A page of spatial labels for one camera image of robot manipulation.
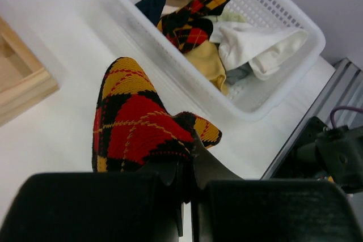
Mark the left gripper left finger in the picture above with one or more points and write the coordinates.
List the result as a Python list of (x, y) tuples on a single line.
[(145, 205)]

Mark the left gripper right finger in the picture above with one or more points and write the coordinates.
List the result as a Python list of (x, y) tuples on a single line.
[(226, 207)]

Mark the argyle sock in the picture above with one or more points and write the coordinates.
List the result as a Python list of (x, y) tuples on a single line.
[(132, 127), (189, 26)]

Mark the white sock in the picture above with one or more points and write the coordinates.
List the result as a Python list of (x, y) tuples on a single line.
[(263, 48)]

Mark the wooden hanger rack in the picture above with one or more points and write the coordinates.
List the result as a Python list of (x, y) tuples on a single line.
[(24, 79)]

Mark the grey sock in basket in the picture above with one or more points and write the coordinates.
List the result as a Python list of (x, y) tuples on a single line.
[(237, 74)]

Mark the mustard yellow sock in basket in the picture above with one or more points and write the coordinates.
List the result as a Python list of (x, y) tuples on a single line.
[(206, 59)]

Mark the white plastic basket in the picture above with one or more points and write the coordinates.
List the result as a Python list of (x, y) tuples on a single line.
[(250, 99)]

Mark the pale yellow sock in basket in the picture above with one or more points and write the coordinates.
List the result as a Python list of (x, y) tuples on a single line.
[(228, 16)]

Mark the navy sock in basket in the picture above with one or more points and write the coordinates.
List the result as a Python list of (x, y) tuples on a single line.
[(152, 9)]

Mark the aluminium mounting rail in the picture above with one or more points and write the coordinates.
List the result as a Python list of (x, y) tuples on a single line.
[(343, 88)]

